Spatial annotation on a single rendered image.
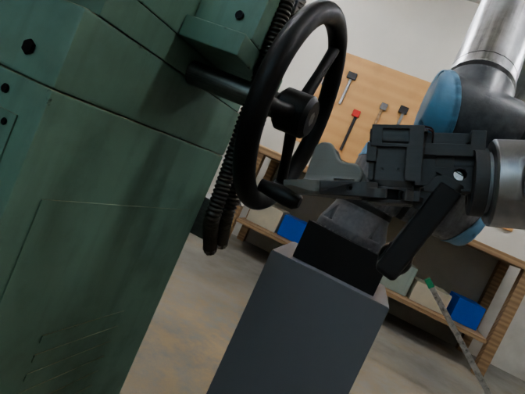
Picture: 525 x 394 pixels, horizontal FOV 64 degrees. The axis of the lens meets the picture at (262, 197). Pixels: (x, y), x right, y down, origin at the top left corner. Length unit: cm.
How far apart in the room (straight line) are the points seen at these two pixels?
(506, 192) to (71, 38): 45
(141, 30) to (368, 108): 346
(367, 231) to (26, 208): 77
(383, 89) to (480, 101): 342
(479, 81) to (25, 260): 58
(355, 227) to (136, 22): 71
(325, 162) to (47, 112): 30
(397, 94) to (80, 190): 356
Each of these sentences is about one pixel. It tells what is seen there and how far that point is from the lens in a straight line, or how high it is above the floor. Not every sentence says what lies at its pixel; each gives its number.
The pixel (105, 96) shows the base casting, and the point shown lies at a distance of 55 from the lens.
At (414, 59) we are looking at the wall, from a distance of 409.
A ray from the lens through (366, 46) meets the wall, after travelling 412.
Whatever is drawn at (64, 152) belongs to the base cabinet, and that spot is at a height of 65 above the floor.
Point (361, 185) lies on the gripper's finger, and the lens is 44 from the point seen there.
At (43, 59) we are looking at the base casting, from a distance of 51.
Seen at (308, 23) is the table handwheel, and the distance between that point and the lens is 50.
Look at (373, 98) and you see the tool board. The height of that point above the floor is 165.
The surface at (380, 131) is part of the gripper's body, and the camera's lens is 46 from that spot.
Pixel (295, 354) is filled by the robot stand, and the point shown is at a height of 35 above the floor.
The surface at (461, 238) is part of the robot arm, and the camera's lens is 113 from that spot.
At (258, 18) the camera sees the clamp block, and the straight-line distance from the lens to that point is 60.
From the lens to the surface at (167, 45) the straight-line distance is 61.
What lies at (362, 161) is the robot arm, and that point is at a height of 84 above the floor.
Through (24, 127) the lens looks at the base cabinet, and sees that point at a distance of 51.
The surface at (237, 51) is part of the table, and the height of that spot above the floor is 85.
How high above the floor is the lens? 73
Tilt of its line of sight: 4 degrees down
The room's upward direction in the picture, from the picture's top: 24 degrees clockwise
